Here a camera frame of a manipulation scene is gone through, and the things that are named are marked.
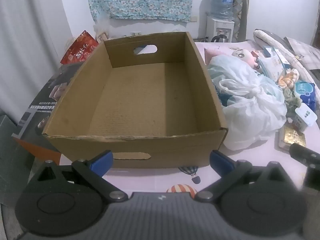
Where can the brown cardboard box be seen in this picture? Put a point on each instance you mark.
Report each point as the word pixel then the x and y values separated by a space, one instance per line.
pixel 150 105

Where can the dark printed carton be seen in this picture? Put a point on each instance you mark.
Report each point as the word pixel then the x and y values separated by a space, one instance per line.
pixel 37 110

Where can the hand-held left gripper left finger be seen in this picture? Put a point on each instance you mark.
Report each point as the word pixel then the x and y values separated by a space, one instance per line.
pixel 102 162

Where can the white cotton swab packet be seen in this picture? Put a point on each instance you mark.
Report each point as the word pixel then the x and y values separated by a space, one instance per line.
pixel 273 66

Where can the pink printed bed sheet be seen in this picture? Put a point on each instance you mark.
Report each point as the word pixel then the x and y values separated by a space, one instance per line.
pixel 252 156

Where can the blue wet wipes packet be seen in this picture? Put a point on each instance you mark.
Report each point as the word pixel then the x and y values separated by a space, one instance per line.
pixel 306 92

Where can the white grey pillow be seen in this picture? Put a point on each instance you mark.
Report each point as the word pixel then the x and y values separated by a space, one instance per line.
pixel 268 38

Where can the red gift bag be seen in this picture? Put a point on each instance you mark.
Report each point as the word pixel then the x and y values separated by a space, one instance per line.
pixel 80 47

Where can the white water dispenser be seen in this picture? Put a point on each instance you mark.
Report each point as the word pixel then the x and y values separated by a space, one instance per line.
pixel 217 27

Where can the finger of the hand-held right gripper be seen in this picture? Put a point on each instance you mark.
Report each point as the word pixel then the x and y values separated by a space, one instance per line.
pixel 303 153

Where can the rolled patterned mat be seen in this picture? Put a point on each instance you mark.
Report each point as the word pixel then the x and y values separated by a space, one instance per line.
pixel 241 12

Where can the blue water bottle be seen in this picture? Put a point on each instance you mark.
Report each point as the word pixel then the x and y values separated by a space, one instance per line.
pixel 222 2

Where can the white wall socket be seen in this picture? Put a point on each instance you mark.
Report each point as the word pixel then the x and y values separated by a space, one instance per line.
pixel 195 19

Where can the white plastic bag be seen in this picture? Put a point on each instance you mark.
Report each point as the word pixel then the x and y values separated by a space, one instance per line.
pixel 250 110

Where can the dark green cabinet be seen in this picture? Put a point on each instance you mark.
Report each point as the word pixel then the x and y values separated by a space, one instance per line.
pixel 12 145

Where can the grey blanket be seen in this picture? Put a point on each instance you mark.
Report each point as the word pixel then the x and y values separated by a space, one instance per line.
pixel 305 50

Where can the small blue white box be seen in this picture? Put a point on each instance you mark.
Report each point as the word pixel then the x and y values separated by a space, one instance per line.
pixel 270 51

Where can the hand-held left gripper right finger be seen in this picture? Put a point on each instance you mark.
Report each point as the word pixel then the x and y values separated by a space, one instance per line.
pixel 220 162

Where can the gold foil packet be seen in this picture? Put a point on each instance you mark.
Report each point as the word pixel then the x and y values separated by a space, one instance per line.
pixel 292 136

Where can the pink plush doll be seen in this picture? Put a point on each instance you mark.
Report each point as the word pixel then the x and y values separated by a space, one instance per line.
pixel 241 55

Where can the electric kettle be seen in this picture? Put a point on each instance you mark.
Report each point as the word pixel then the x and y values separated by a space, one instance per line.
pixel 220 38

